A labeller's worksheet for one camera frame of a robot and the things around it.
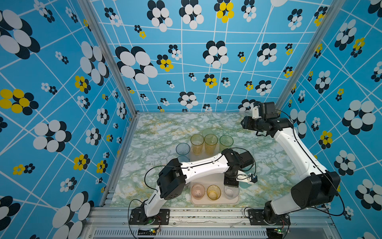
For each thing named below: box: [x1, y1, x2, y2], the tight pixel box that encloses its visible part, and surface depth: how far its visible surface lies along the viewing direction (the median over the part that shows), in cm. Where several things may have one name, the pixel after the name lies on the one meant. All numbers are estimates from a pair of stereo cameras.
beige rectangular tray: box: [190, 172, 241, 206], surface depth 79 cm
